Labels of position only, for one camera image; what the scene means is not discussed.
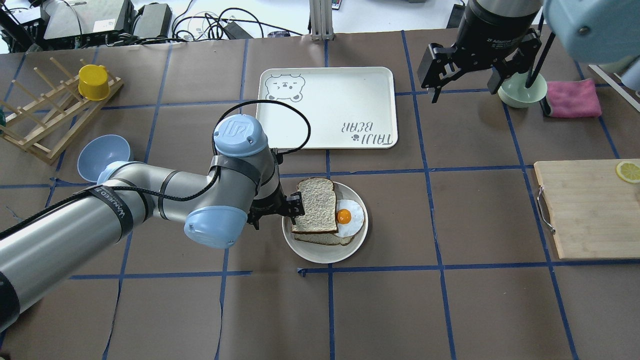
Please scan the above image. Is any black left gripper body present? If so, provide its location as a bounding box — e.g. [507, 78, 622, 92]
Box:
[248, 175, 287, 217]

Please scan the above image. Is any pink cloth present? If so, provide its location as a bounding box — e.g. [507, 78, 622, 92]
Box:
[539, 79, 602, 119]

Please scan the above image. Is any cream bear serving tray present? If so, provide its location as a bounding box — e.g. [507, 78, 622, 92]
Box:
[255, 66, 399, 150]

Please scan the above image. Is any black cables bundle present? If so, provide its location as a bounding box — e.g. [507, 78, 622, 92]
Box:
[170, 0, 303, 43]

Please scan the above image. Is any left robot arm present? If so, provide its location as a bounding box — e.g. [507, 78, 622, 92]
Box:
[1, 114, 306, 330]

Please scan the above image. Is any aluminium frame post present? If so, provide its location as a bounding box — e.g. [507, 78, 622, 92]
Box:
[308, 0, 335, 41]

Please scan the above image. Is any cream round plate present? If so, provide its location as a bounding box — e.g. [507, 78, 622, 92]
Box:
[281, 182, 370, 264]

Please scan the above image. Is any white rack with cups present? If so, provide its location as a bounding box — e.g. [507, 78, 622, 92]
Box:
[588, 64, 640, 112]

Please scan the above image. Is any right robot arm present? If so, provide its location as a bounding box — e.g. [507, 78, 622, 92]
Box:
[417, 0, 640, 103]

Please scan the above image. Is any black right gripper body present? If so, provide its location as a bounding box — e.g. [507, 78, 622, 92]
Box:
[451, 10, 540, 79]

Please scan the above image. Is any blue bowl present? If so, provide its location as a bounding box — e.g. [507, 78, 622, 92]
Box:
[77, 134, 134, 183]

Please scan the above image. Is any large black power brick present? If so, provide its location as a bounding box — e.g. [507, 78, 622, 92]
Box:
[132, 2, 173, 38]

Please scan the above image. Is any bread slice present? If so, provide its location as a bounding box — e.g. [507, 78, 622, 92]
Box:
[293, 233, 355, 246]
[291, 177, 338, 234]

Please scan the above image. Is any fried egg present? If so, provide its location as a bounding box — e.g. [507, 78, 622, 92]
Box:
[334, 199, 365, 239]

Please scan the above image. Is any wooden dish rack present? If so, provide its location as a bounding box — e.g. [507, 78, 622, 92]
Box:
[1, 56, 125, 165]

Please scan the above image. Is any green bowl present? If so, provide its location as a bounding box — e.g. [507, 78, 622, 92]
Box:
[497, 72, 547, 109]

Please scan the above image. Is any bread slice on plate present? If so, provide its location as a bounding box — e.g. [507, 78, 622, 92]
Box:
[293, 233, 355, 246]

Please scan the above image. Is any yellow cup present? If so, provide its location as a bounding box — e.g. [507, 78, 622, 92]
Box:
[78, 64, 110, 101]

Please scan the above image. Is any lemon slice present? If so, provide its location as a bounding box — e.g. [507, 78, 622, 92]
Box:
[615, 161, 640, 183]

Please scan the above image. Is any wooden cutting board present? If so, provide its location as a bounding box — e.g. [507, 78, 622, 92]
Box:
[534, 159, 640, 260]

